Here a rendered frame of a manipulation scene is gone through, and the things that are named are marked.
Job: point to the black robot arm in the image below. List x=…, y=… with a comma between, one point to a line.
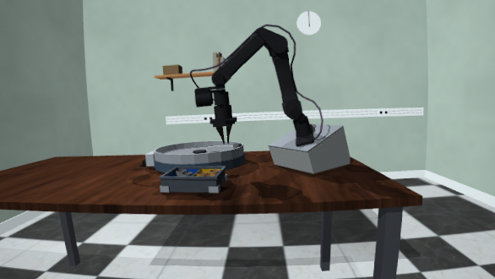
x=291, y=105

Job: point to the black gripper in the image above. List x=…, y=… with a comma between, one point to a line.
x=223, y=117

